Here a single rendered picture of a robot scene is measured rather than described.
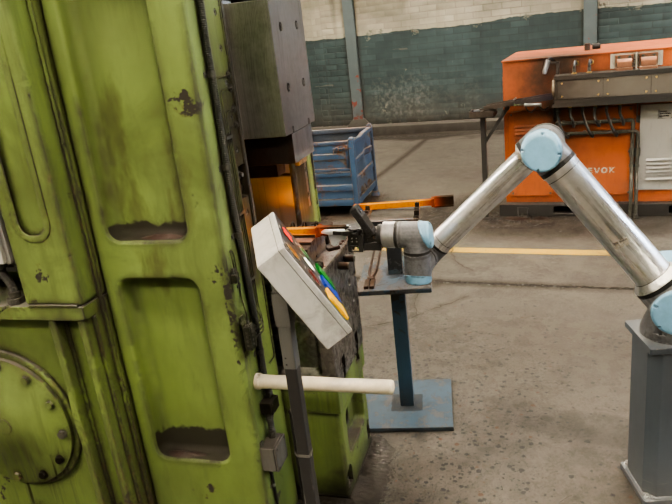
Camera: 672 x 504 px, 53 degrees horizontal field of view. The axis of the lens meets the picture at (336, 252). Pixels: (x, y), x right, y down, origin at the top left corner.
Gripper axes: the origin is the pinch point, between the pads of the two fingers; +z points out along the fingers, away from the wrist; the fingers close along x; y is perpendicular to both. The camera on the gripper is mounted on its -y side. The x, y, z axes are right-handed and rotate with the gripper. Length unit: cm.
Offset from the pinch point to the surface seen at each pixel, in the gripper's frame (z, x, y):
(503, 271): -50, 217, 100
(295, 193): 17.8, 22.6, -7.2
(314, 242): 3.0, -4.3, 3.4
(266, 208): 30.5, 22.7, -1.5
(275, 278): -11, -75, -12
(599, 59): -116, 342, -22
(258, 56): 9, -18, -60
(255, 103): 12, -18, -46
